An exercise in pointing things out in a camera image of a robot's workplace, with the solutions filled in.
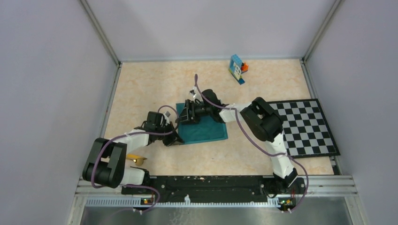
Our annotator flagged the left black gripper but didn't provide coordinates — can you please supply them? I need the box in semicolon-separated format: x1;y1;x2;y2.
155;121;184;146

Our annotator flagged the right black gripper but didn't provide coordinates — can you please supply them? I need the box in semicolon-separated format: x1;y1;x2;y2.
176;100;212;126

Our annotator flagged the teal cloth napkin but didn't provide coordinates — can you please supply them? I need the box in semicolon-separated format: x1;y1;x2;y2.
178;115;228;145

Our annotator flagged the colourful toy block house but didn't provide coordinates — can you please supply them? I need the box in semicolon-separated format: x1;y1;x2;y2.
229;54;249;85

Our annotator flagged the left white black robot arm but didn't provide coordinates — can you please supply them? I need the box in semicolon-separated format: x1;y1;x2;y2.
82;112;184;194

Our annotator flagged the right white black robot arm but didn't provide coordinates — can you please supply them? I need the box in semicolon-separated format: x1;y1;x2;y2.
179;89;298;193

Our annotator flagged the gold spoon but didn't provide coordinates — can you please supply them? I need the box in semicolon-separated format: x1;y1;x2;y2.
126;154;147;166

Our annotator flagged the black white checkerboard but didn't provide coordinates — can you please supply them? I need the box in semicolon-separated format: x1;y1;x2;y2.
269;98;340;158

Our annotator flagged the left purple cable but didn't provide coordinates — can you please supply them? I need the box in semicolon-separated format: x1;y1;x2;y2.
90;105;181;215

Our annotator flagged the purple cable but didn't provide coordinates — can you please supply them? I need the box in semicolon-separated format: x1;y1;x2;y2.
194;74;310;213
90;105;181;215

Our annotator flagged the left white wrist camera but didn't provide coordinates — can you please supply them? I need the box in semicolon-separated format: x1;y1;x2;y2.
163;111;171;118

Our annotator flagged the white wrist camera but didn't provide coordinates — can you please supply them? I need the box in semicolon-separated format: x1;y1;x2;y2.
163;111;171;118
189;88;198;99

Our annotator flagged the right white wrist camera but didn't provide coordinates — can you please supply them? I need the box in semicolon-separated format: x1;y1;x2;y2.
189;88;198;99

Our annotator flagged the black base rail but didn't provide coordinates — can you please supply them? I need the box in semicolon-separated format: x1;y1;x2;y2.
121;175;306;210

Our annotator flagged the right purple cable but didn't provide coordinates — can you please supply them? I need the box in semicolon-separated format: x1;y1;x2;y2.
194;74;310;213

